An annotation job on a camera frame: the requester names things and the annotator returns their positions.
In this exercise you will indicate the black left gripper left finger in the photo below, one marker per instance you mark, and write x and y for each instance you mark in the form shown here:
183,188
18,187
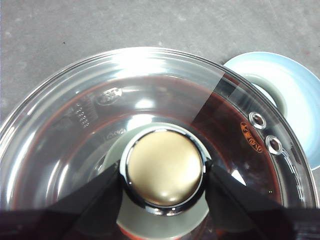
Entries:
75,217

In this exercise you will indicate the glass lid with green knob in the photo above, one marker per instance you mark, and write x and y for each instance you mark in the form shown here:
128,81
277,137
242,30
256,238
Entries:
165,165

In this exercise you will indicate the blue round plate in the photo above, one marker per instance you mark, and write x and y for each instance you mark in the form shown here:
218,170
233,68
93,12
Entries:
295,82

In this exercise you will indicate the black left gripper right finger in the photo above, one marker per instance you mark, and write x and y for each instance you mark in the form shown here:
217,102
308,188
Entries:
255,217

